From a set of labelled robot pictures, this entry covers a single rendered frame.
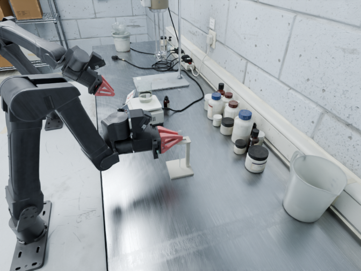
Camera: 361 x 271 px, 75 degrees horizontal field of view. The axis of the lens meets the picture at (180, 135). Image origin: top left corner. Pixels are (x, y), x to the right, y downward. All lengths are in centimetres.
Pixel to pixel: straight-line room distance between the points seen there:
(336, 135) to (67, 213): 81
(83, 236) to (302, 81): 80
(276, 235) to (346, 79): 45
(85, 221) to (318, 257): 61
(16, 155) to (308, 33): 83
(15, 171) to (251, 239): 58
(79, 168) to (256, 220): 60
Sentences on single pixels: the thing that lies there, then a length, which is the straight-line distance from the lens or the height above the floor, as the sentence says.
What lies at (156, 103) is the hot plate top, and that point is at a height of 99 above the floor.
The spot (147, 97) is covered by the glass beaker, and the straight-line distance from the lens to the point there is 102.
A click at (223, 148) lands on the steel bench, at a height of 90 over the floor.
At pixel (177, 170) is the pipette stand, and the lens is 82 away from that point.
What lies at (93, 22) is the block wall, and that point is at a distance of 336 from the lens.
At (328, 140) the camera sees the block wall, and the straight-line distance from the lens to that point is 84.
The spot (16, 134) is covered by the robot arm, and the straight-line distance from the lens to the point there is 56.
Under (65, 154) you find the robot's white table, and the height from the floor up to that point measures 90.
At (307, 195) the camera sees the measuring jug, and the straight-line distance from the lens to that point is 69.
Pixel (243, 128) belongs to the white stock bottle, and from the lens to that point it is 91.
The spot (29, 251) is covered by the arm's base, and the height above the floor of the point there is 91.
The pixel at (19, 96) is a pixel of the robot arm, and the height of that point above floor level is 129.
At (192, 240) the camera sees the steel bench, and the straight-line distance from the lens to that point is 68.
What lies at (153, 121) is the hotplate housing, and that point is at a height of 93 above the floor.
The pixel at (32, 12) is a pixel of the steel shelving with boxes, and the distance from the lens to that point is 304.
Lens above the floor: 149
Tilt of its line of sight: 37 degrees down
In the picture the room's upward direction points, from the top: straight up
